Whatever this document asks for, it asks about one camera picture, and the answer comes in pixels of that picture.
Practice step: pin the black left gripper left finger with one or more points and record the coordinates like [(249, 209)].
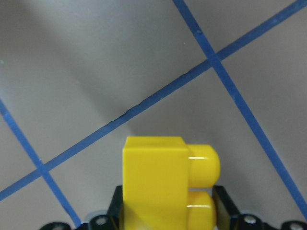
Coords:
[(115, 210)]

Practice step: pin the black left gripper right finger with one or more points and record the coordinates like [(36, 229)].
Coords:
[(227, 212)]

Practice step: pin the yellow toy block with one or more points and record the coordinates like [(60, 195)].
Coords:
[(165, 183)]

